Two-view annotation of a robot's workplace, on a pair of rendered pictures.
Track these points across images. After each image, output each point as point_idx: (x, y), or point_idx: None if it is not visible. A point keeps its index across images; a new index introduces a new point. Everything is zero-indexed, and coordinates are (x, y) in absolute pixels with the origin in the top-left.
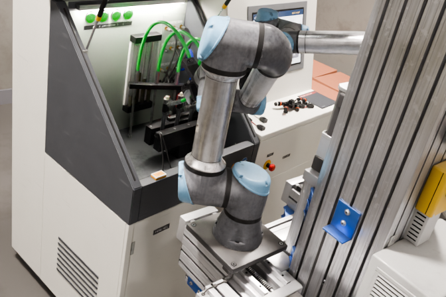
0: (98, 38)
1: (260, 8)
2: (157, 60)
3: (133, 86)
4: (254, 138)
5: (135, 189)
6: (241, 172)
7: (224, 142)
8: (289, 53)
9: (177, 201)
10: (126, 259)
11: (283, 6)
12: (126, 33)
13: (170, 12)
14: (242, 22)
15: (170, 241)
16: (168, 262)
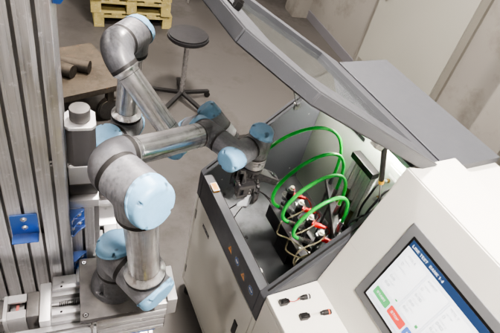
0: (339, 126)
1: (265, 123)
2: (370, 202)
3: (325, 182)
4: (265, 290)
5: (201, 171)
6: (106, 125)
7: (117, 101)
8: (102, 49)
9: (213, 226)
10: (193, 215)
11: (472, 300)
12: (358, 145)
13: (399, 171)
14: (126, 19)
15: (207, 253)
16: (204, 269)
